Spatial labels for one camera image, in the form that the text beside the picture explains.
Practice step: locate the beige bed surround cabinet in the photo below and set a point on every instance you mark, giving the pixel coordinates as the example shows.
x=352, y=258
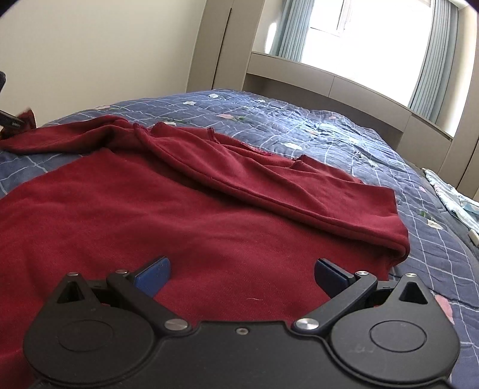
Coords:
x=292, y=76

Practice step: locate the red fleece blanket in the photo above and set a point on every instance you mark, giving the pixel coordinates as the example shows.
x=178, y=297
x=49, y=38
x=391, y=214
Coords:
x=187, y=209

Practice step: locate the light blue floral cloth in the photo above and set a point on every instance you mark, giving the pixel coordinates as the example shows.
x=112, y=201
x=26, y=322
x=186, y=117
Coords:
x=451, y=194

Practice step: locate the grey-blue curtain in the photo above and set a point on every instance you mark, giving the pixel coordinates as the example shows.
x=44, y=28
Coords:
x=290, y=30
x=436, y=63

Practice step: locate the window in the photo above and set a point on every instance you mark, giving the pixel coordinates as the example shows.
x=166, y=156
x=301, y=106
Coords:
x=359, y=45

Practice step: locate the blue checked floral quilt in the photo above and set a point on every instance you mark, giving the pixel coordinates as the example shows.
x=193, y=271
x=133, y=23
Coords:
x=299, y=123

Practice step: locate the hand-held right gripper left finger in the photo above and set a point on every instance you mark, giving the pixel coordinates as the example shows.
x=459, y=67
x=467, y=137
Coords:
x=155, y=276

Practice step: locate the small white object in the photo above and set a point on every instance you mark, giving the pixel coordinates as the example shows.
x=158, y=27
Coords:
x=473, y=238

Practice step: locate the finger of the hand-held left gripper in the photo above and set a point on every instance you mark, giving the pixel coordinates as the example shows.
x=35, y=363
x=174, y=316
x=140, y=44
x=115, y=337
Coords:
x=9, y=120

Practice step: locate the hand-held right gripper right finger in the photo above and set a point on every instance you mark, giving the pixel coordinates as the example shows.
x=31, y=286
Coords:
x=327, y=276

